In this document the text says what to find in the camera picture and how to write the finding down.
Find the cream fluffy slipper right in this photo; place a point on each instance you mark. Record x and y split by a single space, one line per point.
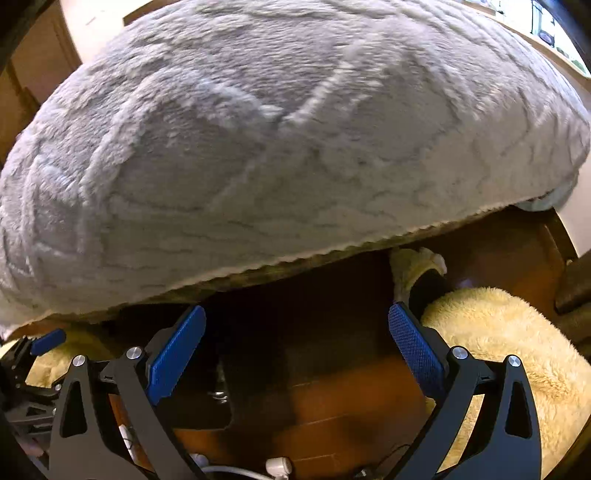
493 324

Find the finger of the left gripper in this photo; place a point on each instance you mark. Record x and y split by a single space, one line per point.
48 342

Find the cream fluffy slipper left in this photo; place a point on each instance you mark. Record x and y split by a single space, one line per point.
81 339

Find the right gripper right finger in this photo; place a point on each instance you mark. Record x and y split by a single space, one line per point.
505 442

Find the grey fluffy blanket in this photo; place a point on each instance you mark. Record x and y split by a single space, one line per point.
213 138

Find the cream fluffy slipper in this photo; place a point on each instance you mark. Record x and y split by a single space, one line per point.
81 339
493 324

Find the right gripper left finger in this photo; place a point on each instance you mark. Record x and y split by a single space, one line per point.
85 440

